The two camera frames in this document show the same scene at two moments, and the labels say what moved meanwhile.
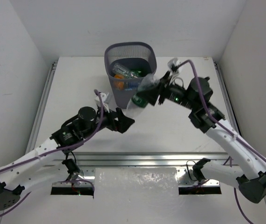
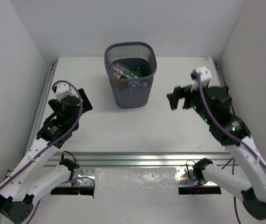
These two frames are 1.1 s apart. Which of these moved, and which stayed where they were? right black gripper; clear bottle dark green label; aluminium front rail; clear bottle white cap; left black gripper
Moved: left black gripper; right black gripper; clear bottle dark green label
Stayed: clear bottle white cap; aluminium front rail
